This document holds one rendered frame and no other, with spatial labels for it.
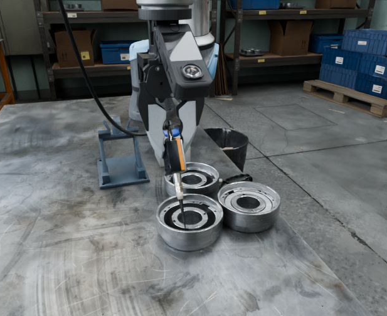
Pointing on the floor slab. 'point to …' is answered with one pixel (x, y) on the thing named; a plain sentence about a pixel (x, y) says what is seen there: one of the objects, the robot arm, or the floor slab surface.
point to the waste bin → (219, 133)
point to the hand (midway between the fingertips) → (172, 151)
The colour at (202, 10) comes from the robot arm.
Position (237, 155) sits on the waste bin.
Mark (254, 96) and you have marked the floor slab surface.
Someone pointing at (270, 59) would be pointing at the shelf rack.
